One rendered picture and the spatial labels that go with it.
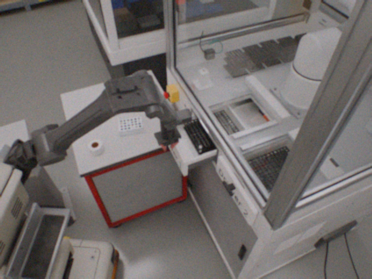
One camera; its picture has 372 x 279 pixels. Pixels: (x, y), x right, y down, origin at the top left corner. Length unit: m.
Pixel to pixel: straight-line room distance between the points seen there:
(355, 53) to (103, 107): 0.52
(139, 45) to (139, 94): 1.26
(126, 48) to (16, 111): 1.56
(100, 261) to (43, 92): 1.97
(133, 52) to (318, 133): 1.45
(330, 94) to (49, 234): 0.88
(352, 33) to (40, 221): 0.99
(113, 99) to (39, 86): 2.69
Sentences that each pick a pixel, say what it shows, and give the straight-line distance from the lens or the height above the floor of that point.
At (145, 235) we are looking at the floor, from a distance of 2.10.
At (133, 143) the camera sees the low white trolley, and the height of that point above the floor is 0.76.
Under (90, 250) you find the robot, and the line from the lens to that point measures 1.82.
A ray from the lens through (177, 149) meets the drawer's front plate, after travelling 1.27.
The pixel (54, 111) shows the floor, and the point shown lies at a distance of 3.00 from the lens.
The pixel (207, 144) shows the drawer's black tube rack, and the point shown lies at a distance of 1.33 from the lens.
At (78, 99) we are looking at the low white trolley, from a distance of 1.85.
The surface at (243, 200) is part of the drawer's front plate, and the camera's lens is 1.19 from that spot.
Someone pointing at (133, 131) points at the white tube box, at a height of 0.78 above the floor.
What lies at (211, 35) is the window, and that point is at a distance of 1.10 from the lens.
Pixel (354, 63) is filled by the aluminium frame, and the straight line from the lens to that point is 0.61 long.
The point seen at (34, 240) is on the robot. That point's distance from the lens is 1.06.
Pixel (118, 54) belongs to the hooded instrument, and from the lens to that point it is 1.93.
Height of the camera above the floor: 1.94
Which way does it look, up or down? 50 degrees down
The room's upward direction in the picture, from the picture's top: straight up
